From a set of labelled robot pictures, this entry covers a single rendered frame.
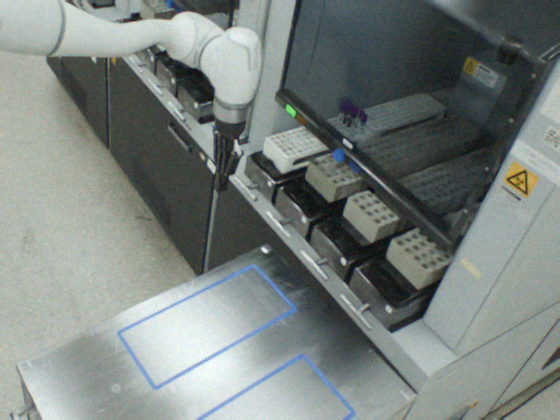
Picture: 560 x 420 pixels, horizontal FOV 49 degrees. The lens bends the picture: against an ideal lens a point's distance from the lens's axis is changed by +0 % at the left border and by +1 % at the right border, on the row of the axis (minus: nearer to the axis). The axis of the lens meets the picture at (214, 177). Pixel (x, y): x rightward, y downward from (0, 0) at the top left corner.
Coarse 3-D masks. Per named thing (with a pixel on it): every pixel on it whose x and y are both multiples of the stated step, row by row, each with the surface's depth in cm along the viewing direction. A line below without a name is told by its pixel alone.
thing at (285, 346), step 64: (256, 256) 136; (128, 320) 120; (192, 320) 121; (256, 320) 123; (320, 320) 124; (64, 384) 108; (128, 384) 109; (192, 384) 111; (256, 384) 112; (320, 384) 113; (384, 384) 115
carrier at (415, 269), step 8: (392, 240) 136; (400, 240) 136; (392, 248) 137; (400, 248) 135; (408, 248) 135; (392, 256) 138; (400, 256) 135; (408, 256) 133; (416, 256) 133; (392, 264) 138; (400, 264) 136; (408, 264) 134; (416, 264) 131; (424, 264) 131; (408, 272) 134; (416, 272) 132; (424, 272) 130; (432, 272) 130; (408, 280) 135; (416, 280) 133; (424, 280) 131; (416, 288) 133
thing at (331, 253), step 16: (320, 224) 147; (320, 240) 147; (336, 240) 143; (304, 256) 147; (320, 256) 149; (336, 256) 143; (352, 256) 140; (368, 256) 142; (320, 272) 144; (336, 272) 145; (352, 272) 143
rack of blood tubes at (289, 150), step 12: (288, 132) 167; (300, 132) 168; (264, 144) 164; (276, 144) 162; (288, 144) 163; (300, 144) 164; (312, 144) 164; (276, 156) 161; (288, 156) 158; (300, 156) 160; (312, 156) 169; (288, 168) 161
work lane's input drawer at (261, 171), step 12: (252, 156) 166; (264, 156) 165; (252, 168) 166; (264, 168) 162; (276, 168) 162; (300, 168) 163; (240, 180) 166; (252, 180) 168; (264, 180) 162; (276, 180) 160; (288, 180) 161; (252, 192) 163; (264, 192) 164; (276, 192) 161
